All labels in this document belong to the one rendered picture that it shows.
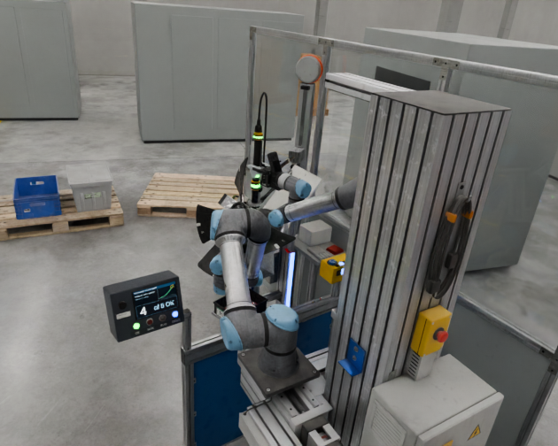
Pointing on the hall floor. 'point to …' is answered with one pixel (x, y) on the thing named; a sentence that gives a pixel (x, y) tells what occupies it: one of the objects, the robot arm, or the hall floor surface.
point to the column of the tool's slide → (304, 153)
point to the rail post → (188, 403)
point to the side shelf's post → (311, 282)
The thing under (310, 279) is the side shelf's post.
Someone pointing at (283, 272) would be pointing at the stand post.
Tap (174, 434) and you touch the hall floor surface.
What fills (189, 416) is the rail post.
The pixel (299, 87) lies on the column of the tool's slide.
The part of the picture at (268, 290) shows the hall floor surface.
